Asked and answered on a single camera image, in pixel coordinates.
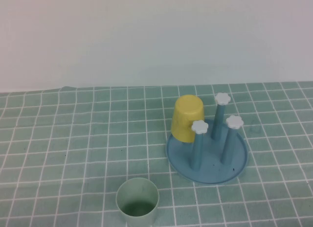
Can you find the pale green plastic cup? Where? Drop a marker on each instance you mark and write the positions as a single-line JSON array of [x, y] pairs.
[[127, 189]]

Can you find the yellow plastic cup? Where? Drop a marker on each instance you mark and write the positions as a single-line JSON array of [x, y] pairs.
[[185, 114]]

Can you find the blue cup stand flower pegs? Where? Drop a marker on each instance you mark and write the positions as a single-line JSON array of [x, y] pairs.
[[212, 163]]

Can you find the green checked tablecloth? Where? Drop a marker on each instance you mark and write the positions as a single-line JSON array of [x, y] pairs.
[[49, 139]]

